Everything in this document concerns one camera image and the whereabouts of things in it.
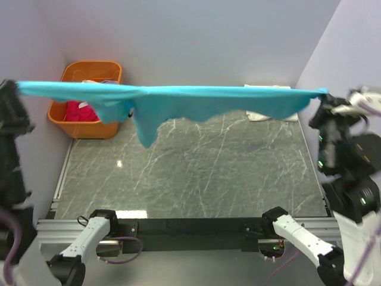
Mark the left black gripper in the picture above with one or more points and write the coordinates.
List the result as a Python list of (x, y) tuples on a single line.
[(13, 117)]

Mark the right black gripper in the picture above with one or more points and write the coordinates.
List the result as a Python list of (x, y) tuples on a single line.
[(325, 105)]

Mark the teal t-shirt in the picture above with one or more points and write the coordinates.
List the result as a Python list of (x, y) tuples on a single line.
[(153, 105)]

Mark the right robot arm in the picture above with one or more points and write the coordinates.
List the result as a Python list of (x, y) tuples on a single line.
[(353, 197)]

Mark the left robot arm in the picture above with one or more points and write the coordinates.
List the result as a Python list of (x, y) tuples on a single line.
[(22, 262)]

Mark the red t-shirt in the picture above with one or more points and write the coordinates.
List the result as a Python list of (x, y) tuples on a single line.
[(80, 112)]

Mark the orange plastic basket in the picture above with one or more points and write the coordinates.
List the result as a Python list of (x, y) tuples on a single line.
[(77, 72)]

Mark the white shirt in basket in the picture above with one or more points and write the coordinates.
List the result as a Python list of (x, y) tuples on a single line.
[(89, 81)]

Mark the black base beam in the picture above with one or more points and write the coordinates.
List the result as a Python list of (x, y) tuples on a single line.
[(232, 233)]

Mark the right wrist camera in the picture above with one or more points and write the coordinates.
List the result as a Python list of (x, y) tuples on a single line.
[(364, 101)]

